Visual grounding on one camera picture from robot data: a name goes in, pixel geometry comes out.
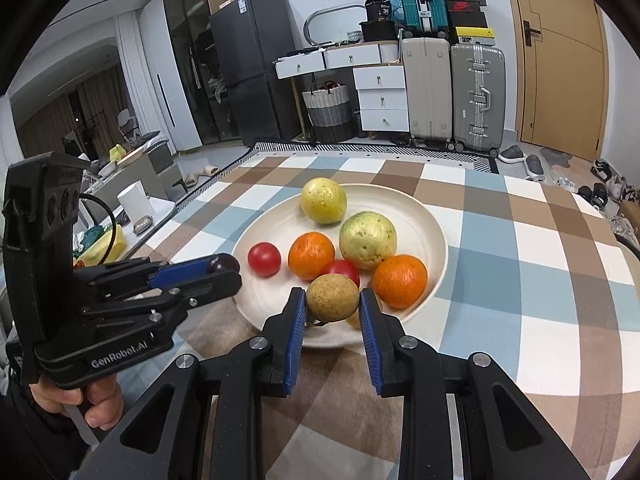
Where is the black bucket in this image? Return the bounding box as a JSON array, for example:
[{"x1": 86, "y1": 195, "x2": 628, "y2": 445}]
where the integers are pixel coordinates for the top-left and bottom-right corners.
[{"x1": 360, "y1": 0, "x2": 399, "y2": 43}]

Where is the white cylinder container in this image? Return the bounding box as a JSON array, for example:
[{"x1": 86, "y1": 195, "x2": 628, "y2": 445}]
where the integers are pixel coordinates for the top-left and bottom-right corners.
[{"x1": 117, "y1": 183, "x2": 149, "y2": 226}]

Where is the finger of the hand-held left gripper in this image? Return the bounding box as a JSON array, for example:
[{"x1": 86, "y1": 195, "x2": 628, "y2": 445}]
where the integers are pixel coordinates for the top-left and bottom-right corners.
[
  {"x1": 82, "y1": 270, "x2": 244, "y2": 328},
  {"x1": 75, "y1": 254, "x2": 241, "y2": 302}
]

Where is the oval mirror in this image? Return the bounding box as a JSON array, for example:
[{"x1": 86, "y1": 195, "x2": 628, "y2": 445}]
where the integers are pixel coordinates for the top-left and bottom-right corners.
[{"x1": 304, "y1": 4, "x2": 369, "y2": 48}]

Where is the beige slippers pair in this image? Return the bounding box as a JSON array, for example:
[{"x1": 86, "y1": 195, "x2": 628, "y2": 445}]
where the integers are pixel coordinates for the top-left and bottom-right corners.
[{"x1": 185, "y1": 165, "x2": 221, "y2": 189}]

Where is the yellow plastic bag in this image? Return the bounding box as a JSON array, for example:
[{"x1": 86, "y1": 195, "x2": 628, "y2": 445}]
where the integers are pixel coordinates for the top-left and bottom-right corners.
[{"x1": 75, "y1": 227, "x2": 126, "y2": 267}]

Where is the dark purple plum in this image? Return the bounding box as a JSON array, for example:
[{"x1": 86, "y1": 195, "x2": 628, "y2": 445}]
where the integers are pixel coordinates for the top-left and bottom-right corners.
[{"x1": 207, "y1": 255, "x2": 240, "y2": 274}]

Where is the white drawer desk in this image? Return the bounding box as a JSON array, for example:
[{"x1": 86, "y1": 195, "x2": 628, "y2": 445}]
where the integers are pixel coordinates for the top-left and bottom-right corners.
[{"x1": 274, "y1": 42, "x2": 411, "y2": 133}]

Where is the wooden door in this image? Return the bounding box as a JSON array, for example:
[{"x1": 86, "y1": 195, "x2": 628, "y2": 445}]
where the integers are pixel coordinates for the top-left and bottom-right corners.
[{"x1": 502, "y1": 0, "x2": 609, "y2": 163}]

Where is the brown longan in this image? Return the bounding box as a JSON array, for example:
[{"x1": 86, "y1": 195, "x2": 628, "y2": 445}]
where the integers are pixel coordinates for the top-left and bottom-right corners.
[
  {"x1": 305, "y1": 273, "x2": 361, "y2": 322},
  {"x1": 345, "y1": 296, "x2": 385, "y2": 331}
]

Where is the yellow black box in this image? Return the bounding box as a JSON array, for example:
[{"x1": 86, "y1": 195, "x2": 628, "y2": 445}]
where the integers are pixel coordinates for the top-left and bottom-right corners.
[{"x1": 452, "y1": 25, "x2": 496, "y2": 46}]

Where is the woven laundry basket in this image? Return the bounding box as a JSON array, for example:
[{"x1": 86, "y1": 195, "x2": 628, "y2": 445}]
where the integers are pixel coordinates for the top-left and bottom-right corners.
[{"x1": 301, "y1": 81, "x2": 357, "y2": 143}]

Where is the silver suitcase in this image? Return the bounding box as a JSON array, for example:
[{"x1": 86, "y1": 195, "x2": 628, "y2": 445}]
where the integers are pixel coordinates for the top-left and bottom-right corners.
[{"x1": 450, "y1": 42, "x2": 507, "y2": 157}]

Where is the beige suitcase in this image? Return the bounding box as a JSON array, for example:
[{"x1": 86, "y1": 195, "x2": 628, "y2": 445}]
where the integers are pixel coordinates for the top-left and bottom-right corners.
[{"x1": 401, "y1": 36, "x2": 454, "y2": 143}]

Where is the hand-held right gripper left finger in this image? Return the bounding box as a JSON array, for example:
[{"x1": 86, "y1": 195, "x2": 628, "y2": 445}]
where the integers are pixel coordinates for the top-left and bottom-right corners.
[{"x1": 72, "y1": 287, "x2": 308, "y2": 480}]

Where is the dark grey refrigerator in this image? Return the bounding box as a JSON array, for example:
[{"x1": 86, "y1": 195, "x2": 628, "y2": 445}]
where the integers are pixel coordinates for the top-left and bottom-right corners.
[{"x1": 209, "y1": 0, "x2": 302, "y2": 146}]

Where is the cream round plate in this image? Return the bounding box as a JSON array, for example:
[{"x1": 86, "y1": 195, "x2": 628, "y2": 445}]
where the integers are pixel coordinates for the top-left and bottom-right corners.
[{"x1": 231, "y1": 183, "x2": 448, "y2": 350}]

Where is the person's left hand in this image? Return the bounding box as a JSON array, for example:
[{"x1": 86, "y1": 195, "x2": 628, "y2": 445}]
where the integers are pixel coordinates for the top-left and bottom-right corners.
[{"x1": 27, "y1": 372, "x2": 125, "y2": 428}]

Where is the green passion fruit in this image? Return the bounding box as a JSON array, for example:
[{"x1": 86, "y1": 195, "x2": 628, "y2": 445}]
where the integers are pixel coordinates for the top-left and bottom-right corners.
[
  {"x1": 300, "y1": 177, "x2": 348, "y2": 225},
  {"x1": 339, "y1": 211, "x2": 398, "y2": 271}
]

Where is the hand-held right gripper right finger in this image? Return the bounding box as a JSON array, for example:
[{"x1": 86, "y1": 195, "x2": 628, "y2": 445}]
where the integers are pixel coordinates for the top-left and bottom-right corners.
[{"x1": 358, "y1": 287, "x2": 593, "y2": 480}]

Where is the mandarin orange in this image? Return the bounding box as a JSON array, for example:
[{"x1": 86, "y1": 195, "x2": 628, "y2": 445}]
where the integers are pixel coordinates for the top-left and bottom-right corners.
[
  {"x1": 372, "y1": 254, "x2": 429, "y2": 309},
  {"x1": 288, "y1": 231, "x2": 336, "y2": 281}
]

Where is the white standing air conditioner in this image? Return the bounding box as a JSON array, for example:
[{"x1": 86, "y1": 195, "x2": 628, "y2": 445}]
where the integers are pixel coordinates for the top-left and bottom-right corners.
[{"x1": 140, "y1": 0, "x2": 203, "y2": 153}]

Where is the checked tablecloth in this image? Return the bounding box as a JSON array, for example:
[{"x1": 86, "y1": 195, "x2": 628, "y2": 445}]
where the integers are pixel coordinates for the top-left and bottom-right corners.
[{"x1": 72, "y1": 152, "x2": 640, "y2": 480}]

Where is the patterned floor rug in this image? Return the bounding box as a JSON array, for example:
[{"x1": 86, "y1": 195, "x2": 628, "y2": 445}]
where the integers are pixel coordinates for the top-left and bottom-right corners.
[{"x1": 252, "y1": 141, "x2": 501, "y2": 176}]

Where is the red tomato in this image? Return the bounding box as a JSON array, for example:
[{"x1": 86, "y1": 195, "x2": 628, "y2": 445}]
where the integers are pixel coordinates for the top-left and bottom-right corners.
[
  {"x1": 320, "y1": 259, "x2": 361, "y2": 288},
  {"x1": 248, "y1": 242, "x2": 282, "y2": 277}
]

